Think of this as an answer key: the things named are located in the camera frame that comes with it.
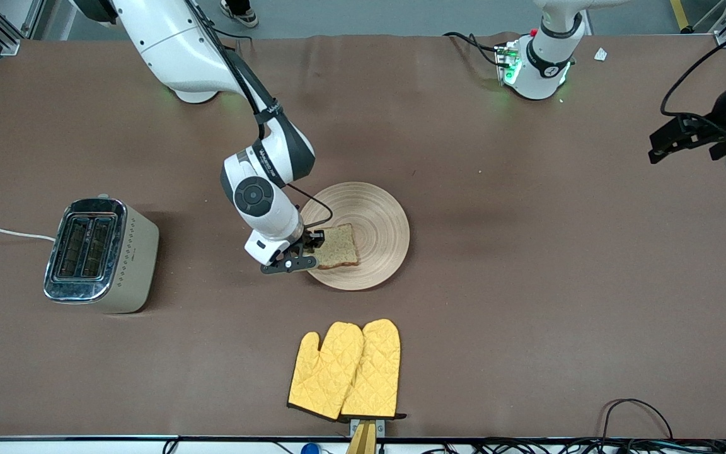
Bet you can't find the brown bread slice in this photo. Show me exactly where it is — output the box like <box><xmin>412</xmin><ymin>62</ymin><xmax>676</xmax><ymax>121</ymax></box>
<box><xmin>311</xmin><ymin>223</ymin><xmax>360</xmax><ymax>270</ymax></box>

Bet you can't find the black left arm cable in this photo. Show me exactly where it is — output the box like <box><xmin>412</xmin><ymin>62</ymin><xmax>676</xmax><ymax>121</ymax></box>
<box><xmin>660</xmin><ymin>25</ymin><xmax>726</xmax><ymax>136</ymax></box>

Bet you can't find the tan wooden stick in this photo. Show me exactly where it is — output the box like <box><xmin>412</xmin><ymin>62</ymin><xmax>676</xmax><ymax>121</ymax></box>
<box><xmin>346</xmin><ymin>421</ymin><xmax>377</xmax><ymax>454</ymax></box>

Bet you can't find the yellow black pole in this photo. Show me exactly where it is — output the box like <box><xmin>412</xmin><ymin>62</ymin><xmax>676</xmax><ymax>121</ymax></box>
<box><xmin>670</xmin><ymin>0</ymin><xmax>695</xmax><ymax>34</ymax></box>

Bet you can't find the black white sneaker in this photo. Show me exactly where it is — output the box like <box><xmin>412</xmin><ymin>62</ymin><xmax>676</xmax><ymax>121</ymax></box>
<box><xmin>220</xmin><ymin>0</ymin><xmax>260</xmax><ymax>29</ymax></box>

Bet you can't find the white toaster power cord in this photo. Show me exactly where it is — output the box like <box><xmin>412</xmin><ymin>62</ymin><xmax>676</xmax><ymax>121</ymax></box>
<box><xmin>0</xmin><ymin>226</ymin><xmax>56</xmax><ymax>242</ymax></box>

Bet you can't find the yellow quilted oven mitt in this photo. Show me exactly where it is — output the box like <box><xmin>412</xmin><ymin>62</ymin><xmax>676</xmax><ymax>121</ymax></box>
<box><xmin>340</xmin><ymin>318</ymin><xmax>408</xmax><ymax>421</ymax></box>
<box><xmin>287</xmin><ymin>322</ymin><xmax>365</xmax><ymax>422</ymax></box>

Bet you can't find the chrome two-slot toaster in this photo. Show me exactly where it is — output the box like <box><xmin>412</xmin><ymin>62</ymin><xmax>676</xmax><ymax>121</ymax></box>
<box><xmin>43</xmin><ymin>195</ymin><xmax>160</xmax><ymax>314</ymax></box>

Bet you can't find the black arm base cable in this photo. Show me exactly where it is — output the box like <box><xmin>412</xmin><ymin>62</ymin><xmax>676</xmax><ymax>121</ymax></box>
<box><xmin>444</xmin><ymin>32</ymin><xmax>504</xmax><ymax>67</ymax></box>

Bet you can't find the black looped cable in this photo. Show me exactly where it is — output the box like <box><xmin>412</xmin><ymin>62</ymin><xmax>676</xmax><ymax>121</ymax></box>
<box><xmin>601</xmin><ymin>398</ymin><xmax>676</xmax><ymax>442</ymax></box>

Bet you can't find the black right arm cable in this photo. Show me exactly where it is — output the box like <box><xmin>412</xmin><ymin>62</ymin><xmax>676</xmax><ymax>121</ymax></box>
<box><xmin>193</xmin><ymin>0</ymin><xmax>333</xmax><ymax>233</ymax></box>

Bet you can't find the round wooden plate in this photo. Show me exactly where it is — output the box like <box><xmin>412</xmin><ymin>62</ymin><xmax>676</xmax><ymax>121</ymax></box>
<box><xmin>300</xmin><ymin>182</ymin><xmax>410</xmax><ymax>291</ymax></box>

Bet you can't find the grey metal bracket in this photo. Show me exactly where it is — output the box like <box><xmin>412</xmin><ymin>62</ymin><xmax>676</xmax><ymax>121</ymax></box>
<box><xmin>350</xmin><ymin>418</ymin><xmax>386</xmax><ymax>437</ymax></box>

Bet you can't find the black cable bundle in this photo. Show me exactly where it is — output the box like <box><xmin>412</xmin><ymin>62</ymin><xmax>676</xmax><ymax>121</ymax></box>
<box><xmin>401</xmin><ymin>438</ymin><xmax>726</xmax><ymax>454</ymax></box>

